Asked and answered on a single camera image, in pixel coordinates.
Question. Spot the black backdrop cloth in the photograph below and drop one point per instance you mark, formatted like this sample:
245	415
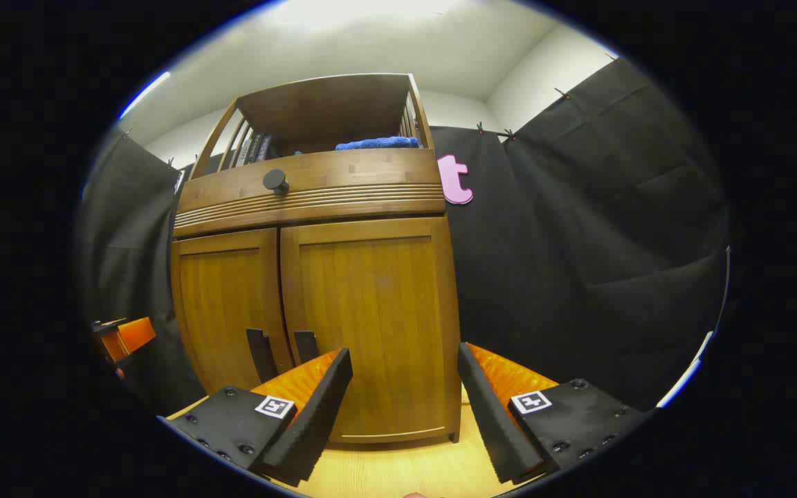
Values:
578	242

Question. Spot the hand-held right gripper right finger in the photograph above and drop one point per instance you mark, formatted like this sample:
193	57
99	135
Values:
492	422

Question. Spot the wooden shoe cabinet door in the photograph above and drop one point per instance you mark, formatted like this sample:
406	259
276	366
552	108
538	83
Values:
378	304
222	311

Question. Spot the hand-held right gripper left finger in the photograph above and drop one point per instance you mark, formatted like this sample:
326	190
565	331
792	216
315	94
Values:
315	422

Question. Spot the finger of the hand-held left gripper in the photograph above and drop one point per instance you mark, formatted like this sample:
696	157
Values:
132	335

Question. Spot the blue folded towel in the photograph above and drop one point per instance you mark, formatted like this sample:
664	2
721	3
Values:
378	143

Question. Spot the wooden double-door shoe cabinet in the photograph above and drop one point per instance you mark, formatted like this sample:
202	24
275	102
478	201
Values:
329	111

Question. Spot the row of dark books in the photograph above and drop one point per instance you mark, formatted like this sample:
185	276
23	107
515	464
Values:
254	149

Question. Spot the round black drawer knob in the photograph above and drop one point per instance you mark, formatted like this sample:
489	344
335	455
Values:
275	181

